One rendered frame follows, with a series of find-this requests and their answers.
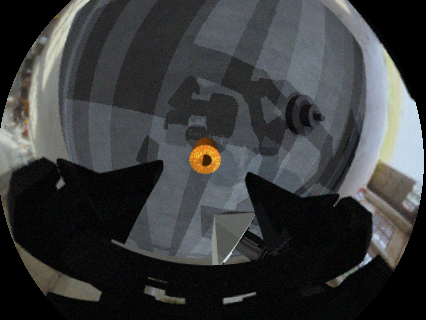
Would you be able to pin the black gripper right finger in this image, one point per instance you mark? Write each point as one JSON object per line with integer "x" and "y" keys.
{"x": 282, "y": 214}

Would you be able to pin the orange knob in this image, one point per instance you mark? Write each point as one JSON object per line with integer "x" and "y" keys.
{"x": 205, "y": 157}

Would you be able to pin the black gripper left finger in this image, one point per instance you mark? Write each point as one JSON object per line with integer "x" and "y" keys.
{"x": 117, "y": 196}

